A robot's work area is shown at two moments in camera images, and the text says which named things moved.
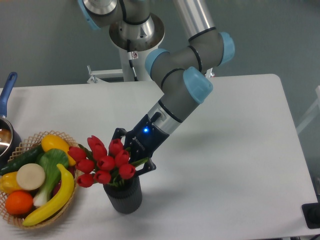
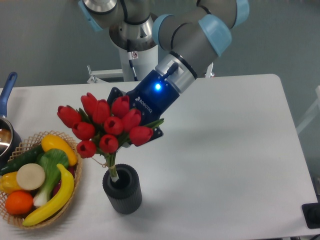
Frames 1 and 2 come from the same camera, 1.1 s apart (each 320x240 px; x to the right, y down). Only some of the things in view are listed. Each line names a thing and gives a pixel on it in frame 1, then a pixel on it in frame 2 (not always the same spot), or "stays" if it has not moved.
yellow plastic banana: (66, 192) stays
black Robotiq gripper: (143, 141) -> (151, 96)
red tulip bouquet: (96, 164) -> (102, 127)
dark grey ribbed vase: (127, 198) stays
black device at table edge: (311, 213) stays
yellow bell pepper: (8, 182) stays
